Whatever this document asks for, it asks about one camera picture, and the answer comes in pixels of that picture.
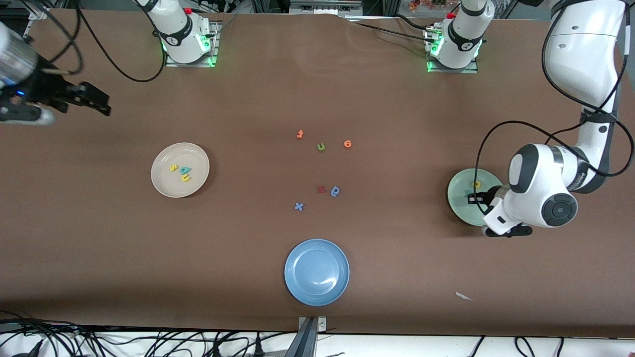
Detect black cable on table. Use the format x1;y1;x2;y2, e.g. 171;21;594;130
355;14;433;43

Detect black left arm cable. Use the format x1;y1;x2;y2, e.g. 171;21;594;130
475;10;635;199

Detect beige plate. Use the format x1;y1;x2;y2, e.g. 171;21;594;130
151;142;210;198

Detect aluminium frame rail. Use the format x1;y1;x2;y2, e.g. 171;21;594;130
22;0;50;21

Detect grey metal box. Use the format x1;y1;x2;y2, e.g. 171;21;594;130
289;0;364;15

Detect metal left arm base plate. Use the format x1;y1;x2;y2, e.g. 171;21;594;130
426;27;479;74

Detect brown table cover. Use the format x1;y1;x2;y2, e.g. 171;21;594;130
0;9;635;339

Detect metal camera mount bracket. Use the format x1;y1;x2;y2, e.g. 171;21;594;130
284;316;327;357

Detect tangled black cables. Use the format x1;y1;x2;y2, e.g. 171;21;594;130
0;310;286;357

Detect blue plate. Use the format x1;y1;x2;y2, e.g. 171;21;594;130
284;238;350;306

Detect green plate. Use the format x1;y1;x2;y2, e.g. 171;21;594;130
447;168;505;227

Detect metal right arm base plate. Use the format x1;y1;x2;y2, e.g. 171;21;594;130
165;21;219;68

